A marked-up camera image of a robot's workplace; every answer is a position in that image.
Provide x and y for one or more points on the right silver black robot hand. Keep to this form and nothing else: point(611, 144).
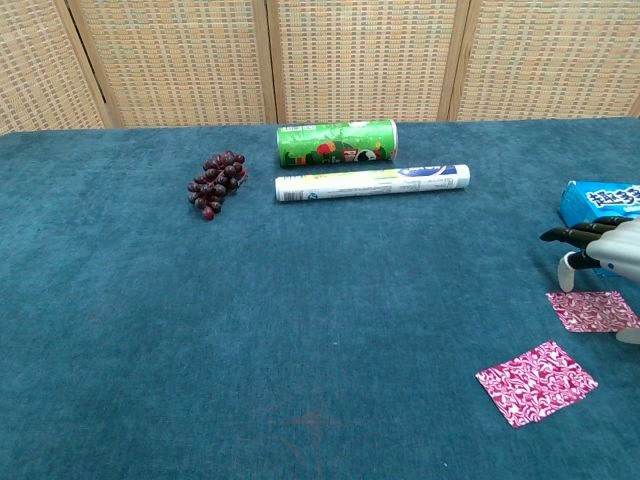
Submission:
point(620, 245)

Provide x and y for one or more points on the pink patterned square packet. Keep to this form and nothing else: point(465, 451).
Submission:
point(585, 312)

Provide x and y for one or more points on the pink patterned card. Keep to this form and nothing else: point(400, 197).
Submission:
point(535, 385)

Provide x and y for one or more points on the blue chocolate cookie box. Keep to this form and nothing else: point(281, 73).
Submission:
point(580, 205)

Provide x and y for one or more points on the white cling film roll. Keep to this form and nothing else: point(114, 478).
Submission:
point(370, 183)

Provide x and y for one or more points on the green chips can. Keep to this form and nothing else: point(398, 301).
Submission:
point(335, 145)

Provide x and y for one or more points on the woven bamboo folding screen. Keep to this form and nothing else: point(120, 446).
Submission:
point(350, 60)

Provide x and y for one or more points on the purple grape bunch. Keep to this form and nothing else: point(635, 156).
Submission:
point(215, 182)

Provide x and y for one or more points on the blue felt table mat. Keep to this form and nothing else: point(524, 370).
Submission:
point(200, 325)

